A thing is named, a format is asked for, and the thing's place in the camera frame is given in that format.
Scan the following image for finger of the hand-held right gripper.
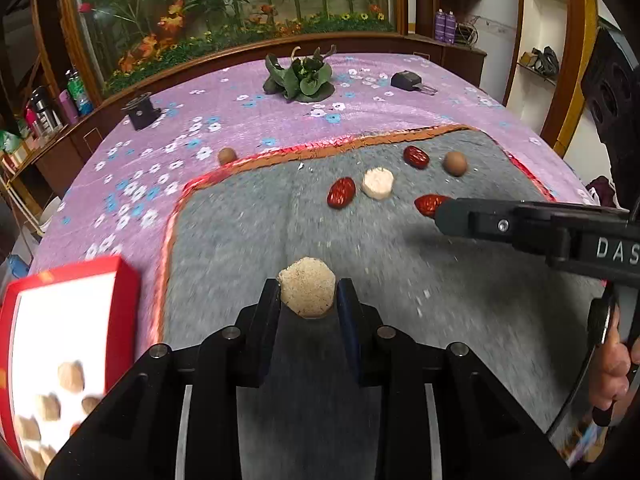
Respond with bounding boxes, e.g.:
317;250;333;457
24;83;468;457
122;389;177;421
434;197;566;261

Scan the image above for black strap bundle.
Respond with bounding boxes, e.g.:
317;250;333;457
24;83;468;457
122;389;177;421
530;46;561;78

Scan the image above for heap of beige cakes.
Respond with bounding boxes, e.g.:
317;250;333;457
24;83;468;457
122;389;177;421
15;360;103;476

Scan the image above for gold trimmed arch frame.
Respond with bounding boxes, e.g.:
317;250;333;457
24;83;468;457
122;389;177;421
540;0;601;157

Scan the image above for green bok choy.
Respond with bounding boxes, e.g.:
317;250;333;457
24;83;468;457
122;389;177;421
263;45;335;103

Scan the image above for glass case with artificial plants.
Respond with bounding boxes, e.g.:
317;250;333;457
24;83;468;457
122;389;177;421
57;0;408;96

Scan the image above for coil of cables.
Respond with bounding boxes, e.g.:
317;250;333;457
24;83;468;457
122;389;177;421
456;22;480;48

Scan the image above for green bottle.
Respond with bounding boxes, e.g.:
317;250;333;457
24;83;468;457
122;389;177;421
66;69;95;116

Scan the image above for purple floral blanket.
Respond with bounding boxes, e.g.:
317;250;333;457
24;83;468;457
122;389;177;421
27;52;608;361

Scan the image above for person's right hand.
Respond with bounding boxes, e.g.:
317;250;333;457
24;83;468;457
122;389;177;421
589;305;640;413

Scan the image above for black clip device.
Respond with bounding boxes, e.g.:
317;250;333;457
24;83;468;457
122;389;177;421
390;71;438;96

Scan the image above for black and silver flask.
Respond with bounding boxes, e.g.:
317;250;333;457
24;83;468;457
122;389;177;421
29;86;60;136

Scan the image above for small black stand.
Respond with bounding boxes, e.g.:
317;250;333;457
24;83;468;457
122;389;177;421
124;92;162;132

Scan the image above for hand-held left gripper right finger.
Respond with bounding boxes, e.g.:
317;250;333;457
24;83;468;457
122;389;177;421
336;277;573;480

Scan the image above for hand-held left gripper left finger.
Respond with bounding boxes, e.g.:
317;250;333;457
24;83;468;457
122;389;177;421
45;277;283;480

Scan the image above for pink bottle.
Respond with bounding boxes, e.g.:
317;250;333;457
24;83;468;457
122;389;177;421
59;90;80;125

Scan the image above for dark maroon cloth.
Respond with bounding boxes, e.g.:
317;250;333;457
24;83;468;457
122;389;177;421
586;176;621;208

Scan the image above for grey felt mat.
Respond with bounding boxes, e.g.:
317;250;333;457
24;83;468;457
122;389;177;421
162;127;608;480

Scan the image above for blue packet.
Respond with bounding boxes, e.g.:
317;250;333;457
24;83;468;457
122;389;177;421
5;255;31;281

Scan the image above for red box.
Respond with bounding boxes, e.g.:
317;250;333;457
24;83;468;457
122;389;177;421
0;255;142;476

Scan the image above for beige round cake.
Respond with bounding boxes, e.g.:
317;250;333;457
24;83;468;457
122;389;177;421
277;256;337;320
361;167;395;200

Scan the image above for red date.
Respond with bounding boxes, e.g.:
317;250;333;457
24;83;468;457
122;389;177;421
414;193;453;218
327;176;357;210
403;145;431;170

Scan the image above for wooden cabinet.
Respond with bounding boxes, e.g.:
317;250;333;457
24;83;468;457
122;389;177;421
405;35;488;88

